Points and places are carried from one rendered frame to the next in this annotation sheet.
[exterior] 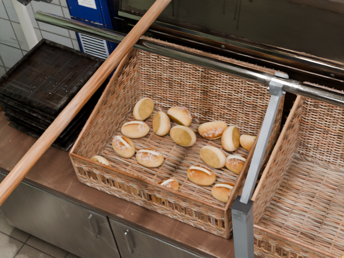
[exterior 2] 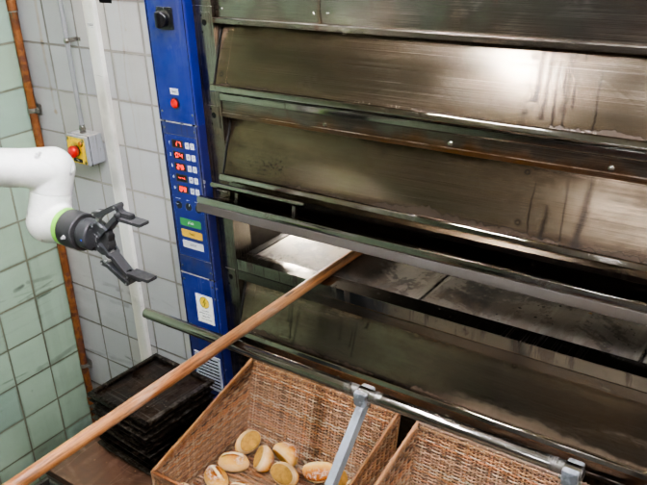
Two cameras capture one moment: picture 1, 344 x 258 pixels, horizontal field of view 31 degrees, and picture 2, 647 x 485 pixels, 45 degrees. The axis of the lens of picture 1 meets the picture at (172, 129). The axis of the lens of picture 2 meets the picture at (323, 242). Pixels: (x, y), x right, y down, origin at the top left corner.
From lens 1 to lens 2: 0.51 m
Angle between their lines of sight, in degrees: 23
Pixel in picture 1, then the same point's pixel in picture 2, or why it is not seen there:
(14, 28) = (131, 345)
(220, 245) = not seen: outside the picture
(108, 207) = not seen: outside the picture
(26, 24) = (143, 340)
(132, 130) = (230, 461)
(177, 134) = (278, 472)
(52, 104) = (146, 417)
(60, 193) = not seen: outside the picture
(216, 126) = (322, 467)
